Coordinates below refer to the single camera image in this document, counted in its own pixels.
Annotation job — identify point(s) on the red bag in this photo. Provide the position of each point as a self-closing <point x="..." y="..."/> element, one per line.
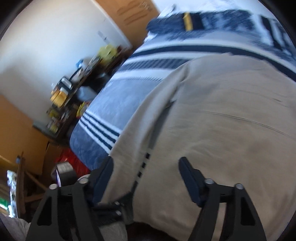
<point x="68" y="156"/>

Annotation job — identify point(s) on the yellow plush toy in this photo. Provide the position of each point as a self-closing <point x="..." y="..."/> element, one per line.
<point x="107" y="52"/>

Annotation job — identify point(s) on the wooden chair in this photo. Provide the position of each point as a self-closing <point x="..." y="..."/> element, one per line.
<point x="28" y="188"/>

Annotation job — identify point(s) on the cluttered dark shelf rack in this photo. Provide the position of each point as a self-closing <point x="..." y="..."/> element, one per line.
<point x="89" y="76"/>

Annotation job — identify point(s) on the wooden door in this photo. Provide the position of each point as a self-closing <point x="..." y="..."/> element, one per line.
<point x="131" y="17"/>

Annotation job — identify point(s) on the blue striped bed cover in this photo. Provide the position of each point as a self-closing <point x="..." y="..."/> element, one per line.
<point x="169" y="45"/>

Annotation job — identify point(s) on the navy patterned pillow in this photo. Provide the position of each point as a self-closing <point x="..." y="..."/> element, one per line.
<point x="185" y="22"/>

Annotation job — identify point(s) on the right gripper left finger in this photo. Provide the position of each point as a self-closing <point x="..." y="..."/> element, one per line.
<point x="67" y="213"/>

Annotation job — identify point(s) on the beige knit garment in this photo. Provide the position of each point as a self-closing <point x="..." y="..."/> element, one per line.
<point x="233" y="118"/>

